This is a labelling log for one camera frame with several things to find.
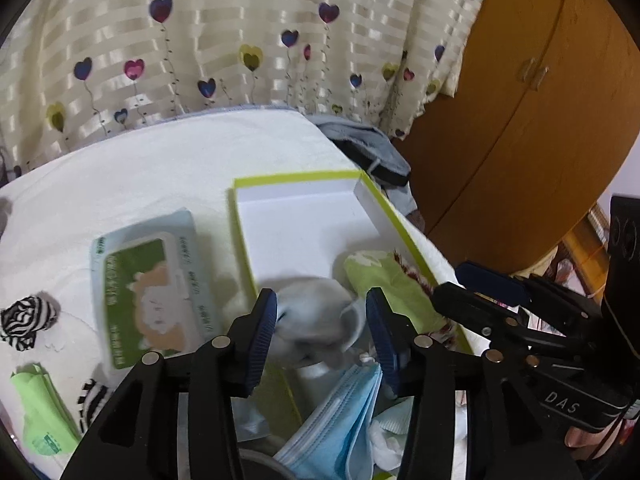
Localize zebra striped sock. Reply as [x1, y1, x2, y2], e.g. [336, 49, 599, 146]
[0, 296, 61, 351]
[75, 379, 116, 433]

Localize white sock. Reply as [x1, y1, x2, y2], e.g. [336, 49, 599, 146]
[367, 395, 416, 473]

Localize white box with lime edge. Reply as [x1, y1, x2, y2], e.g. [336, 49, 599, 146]
[227, 170, 483, 441]

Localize wet wipes pack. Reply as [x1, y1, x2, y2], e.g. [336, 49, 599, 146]
[90, 209, 221, 371]

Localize wooden wardrobe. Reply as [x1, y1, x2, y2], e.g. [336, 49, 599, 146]
[392, 0, 640, 251]

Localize white terry table cover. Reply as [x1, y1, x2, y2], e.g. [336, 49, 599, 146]
[0, 105, 466, 461]

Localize stack of blue face masks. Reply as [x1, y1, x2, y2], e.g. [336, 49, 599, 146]
[272, 362, 383, 480]

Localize towel with dark trim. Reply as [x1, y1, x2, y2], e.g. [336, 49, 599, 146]
[344, 247, 451, 335]

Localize green scalloped packet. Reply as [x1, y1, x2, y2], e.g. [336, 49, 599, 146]
[10, 364, 83, 456]

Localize person's right hand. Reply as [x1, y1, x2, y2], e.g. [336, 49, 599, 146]
[567, 417, 632, 462]

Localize grey garment with black strap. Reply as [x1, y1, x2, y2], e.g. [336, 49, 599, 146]
[307, 115, 416, 211]

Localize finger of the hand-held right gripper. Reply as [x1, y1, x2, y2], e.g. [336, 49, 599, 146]
[431, 281, 572, 362]
[456, 261, 603, 337]

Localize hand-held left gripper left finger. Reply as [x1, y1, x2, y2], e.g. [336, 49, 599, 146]
[60, 287, 278, 480]

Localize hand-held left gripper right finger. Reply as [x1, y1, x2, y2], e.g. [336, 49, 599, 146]
[365, 287, 583, 480]

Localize grey socks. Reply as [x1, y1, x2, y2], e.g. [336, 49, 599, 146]
[272, 277, 368, 368]

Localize heart print curtain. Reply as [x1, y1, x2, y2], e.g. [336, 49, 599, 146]
[0, 0, 496, 181]

